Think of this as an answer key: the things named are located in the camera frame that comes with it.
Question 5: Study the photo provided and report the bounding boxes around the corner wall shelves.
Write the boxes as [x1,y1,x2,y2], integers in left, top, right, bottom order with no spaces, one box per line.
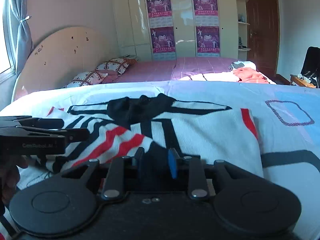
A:
[236,0,251,59]

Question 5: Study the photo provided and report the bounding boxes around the striped knit sweater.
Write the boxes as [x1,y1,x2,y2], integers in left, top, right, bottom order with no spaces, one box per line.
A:
[36,94,263,176]

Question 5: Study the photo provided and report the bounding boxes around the window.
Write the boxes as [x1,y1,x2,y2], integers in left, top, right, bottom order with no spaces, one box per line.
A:
[1,0,15,78]

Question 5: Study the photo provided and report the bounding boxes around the upper left purple poster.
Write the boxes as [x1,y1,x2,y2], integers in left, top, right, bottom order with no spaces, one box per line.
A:
[146,0,172,18]

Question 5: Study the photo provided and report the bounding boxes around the person's left hand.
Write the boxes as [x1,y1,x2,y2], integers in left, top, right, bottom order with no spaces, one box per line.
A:
[1,155,28,204]

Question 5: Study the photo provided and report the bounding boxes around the brown wooden door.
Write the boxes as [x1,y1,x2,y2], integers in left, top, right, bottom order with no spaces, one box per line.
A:
[246,0,279,78]

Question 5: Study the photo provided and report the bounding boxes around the lower left purple poster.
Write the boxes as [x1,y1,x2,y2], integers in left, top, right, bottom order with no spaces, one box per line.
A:
[150,27,175,54]

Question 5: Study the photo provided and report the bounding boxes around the upper right purple poster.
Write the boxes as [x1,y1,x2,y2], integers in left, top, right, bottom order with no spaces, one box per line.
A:
[193,0,219,16]

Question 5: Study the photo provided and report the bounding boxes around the white blue patterned quilt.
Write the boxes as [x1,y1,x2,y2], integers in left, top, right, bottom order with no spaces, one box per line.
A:
[1,81,319,239]

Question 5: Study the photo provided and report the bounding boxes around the lower right purple poster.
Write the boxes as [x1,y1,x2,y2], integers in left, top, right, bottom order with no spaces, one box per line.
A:
[196,26,220,54]

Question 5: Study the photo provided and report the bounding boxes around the near patterned pillow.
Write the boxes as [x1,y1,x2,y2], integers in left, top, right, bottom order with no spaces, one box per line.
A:
[64,71,108,88]

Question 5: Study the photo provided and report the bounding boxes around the patterned pillow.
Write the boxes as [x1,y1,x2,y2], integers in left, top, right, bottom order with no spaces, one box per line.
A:
[64,71,108,88]
[95,57,137,75]

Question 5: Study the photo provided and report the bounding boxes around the wooden chair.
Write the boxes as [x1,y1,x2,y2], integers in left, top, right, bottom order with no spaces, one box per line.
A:
[290,75,316,88]

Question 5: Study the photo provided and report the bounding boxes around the orange red garment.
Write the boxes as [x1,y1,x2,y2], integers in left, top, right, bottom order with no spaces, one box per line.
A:
[233,67,270,84]

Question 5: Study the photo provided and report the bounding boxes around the purple poster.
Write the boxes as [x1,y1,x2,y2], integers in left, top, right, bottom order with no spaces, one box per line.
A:
[146,0,172,18]
[150,27,175,54]
[196,26,220,54]
[193,0,219,16]

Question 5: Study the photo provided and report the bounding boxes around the beige wooden headboard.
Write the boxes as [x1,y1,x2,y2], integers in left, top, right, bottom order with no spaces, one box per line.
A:
[11,27,118,102]

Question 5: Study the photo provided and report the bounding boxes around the far patterned pillow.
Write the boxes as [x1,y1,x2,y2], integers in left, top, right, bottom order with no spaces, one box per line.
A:
[95,57,137,75]

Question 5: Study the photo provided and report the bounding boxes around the blue grey curtain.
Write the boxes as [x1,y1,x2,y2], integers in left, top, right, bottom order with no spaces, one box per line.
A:
[6,0,33,77]

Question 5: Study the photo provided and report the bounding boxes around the black white checked cloth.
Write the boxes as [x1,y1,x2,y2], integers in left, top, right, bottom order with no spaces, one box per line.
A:
[229,61,245,71]

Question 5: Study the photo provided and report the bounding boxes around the pink checked bed sheet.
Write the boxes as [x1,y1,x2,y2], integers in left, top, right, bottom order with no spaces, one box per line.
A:
[113,57,237,83]

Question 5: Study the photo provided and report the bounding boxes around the cream glossy wardrobe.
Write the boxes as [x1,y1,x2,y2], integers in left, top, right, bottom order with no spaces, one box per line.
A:
[113,0,238,61]

